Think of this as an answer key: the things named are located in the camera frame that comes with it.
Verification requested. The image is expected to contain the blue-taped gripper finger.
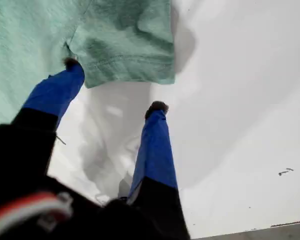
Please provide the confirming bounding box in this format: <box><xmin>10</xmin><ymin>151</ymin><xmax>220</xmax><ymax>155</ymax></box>
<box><xmin>126</xmin><ymin>100</ymin><xmax>191</xmax><ymax>240</ymax></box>
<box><xmin>11</xmin><ymin>57</ymin><xmax>86</xmax><ymax>134</ymax></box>

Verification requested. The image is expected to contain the pale green T-shirt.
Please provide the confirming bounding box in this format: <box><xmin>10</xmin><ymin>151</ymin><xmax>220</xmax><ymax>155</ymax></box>
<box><xmin>0</xmin><ymin>0</ymin><xmax>176</xmax><ymax>132</ymax></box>

